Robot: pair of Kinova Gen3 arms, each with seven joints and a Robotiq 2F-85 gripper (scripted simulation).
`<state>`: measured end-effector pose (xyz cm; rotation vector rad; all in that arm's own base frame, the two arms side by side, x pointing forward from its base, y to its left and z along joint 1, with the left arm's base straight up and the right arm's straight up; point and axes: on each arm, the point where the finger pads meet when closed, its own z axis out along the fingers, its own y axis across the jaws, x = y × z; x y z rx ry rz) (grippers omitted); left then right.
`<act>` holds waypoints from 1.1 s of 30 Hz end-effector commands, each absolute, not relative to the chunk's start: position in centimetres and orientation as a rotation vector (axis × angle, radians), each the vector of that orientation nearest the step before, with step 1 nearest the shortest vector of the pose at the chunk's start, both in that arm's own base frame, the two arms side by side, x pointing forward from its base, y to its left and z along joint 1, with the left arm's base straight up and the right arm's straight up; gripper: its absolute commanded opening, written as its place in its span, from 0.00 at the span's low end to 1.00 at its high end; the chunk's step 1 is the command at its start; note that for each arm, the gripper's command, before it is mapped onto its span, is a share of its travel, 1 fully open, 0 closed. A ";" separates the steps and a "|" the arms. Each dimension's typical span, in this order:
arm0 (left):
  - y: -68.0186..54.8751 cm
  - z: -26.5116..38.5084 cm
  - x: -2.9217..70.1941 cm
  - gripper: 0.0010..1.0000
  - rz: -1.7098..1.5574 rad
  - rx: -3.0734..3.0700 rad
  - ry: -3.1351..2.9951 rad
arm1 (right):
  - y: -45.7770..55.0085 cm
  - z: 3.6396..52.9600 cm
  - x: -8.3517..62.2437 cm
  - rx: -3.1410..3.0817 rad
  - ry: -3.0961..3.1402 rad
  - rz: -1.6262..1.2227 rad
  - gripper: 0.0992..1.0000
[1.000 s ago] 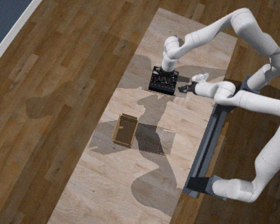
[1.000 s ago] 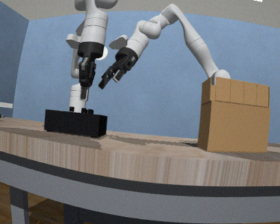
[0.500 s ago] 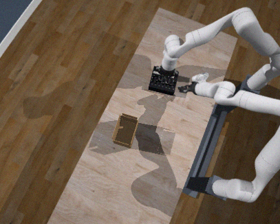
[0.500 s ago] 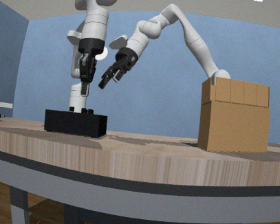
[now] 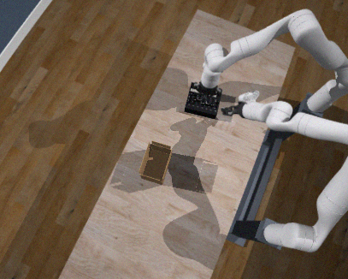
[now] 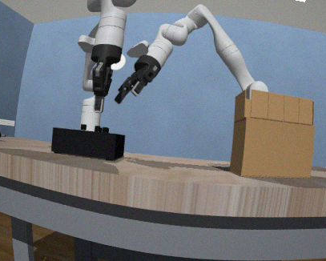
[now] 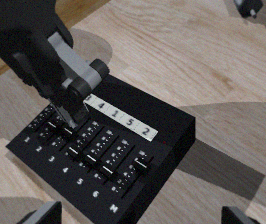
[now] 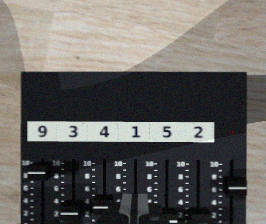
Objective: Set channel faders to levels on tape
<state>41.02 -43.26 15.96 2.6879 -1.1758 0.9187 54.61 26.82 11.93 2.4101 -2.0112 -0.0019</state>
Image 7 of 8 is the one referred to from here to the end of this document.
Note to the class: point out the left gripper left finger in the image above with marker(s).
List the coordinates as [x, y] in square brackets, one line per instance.
[49, 213]

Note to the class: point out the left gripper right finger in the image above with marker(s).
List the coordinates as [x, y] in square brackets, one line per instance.
[233, 215]

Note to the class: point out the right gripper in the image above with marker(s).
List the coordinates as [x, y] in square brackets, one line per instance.
[40, 52]

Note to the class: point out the black lighting desk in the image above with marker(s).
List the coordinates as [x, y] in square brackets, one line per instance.
[142, 138]

